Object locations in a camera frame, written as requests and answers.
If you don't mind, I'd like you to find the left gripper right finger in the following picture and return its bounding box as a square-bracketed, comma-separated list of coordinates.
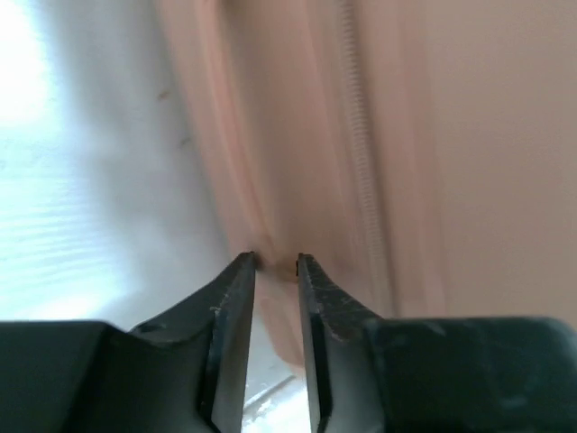
[298, 254, 576, 432]

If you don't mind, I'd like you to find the pink hard-shell suitcase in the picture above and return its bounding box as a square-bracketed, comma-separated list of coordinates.
[156, 1, 576, 368]

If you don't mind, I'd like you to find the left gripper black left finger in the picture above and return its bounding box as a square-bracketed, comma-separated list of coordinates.
[1, 253, 256, 432]

